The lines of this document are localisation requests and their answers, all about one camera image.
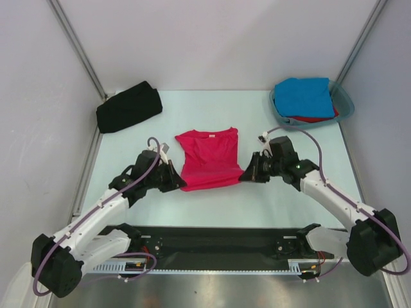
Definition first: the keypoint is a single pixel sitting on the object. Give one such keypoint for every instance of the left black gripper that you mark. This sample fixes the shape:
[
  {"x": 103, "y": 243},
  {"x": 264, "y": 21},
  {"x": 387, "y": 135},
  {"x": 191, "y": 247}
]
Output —
[{"x": 177, "y": 182}]

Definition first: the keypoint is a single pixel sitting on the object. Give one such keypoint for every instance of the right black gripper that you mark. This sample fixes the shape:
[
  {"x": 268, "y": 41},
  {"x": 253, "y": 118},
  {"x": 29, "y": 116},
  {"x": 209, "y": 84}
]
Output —
[{"x": 253, "y": 172}]

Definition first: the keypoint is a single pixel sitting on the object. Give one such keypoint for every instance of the pink t shirt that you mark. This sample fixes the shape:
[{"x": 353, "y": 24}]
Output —
[{"x": 211, "y": 159}]

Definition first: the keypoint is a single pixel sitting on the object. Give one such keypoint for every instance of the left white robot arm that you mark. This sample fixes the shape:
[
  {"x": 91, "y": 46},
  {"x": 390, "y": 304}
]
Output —
[{"x": 60, "y": 261}]

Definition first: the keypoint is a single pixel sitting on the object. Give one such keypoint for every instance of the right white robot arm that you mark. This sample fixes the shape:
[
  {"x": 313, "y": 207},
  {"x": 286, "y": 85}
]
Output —
[{"x": 370, "y": 239}]

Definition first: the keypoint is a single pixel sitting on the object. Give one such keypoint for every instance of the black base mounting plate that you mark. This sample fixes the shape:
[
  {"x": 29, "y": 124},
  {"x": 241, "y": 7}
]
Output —
[{"x": 220, "y": 249}]

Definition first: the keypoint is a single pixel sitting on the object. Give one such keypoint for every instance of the red t shirt in basket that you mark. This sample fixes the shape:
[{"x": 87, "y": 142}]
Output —
[{"x": 315, "y": 119}]

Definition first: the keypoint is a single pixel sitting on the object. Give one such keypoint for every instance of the folded black t shirt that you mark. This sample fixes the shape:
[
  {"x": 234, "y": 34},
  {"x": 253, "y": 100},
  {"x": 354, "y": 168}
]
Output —
[{"x": 130, "y": 107}]

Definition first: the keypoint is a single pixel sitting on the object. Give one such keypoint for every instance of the blue t shirt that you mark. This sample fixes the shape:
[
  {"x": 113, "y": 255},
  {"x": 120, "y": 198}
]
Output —
[{"x": 304, "y": 97}]

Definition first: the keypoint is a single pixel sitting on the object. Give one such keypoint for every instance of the teal plastic basket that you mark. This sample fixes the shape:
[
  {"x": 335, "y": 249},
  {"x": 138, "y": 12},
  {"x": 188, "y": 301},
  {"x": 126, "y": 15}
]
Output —
[{"x": 339, "y": 98}]

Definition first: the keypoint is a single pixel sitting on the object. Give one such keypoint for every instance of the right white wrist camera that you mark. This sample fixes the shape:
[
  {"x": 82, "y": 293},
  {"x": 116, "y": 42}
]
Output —
[{"x": 265, "y": 141}]

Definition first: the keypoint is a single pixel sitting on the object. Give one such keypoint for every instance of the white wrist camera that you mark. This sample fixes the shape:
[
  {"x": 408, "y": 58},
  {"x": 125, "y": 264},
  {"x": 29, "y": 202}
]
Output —
[
  {"x": 163, "y": 152},
  {"x": 265, "y": 141}
]

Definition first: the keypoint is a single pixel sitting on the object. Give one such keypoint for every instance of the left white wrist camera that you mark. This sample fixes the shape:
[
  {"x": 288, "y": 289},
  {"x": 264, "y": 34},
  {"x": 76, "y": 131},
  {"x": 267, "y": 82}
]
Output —
[{"x": 163, "y": 152}]

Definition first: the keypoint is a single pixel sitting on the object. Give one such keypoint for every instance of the left slotted cable duct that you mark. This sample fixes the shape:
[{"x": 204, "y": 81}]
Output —
[{"x": 120, "y": 267}]

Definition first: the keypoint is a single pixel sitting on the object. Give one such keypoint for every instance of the slotted cable duct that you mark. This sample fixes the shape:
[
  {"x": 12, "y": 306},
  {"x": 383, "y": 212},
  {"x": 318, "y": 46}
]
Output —
[
  {"x": 120, "y": 267},
  {"x": 305, "y": 266}
]

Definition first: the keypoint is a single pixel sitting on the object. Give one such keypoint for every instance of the right slotted cable duct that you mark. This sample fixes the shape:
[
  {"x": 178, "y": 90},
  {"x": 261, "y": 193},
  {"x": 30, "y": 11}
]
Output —
[{"x": 305, "y": 266}]

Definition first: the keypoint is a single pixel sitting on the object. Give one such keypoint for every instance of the right aluminium corner post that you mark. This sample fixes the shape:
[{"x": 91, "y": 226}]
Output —
[{"x": 371, "y": 21}]

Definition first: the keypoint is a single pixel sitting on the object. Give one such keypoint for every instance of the aluminium corner post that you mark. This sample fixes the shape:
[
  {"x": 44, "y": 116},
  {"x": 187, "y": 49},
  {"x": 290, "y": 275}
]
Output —
[
  {"x": 371, "y": 21},
  {"x": 71, "y": 35}
]

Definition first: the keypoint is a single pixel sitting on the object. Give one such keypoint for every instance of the left aluminium corner post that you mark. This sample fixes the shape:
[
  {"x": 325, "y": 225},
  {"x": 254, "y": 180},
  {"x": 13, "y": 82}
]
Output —
[{"x": 71, "y": 35}]

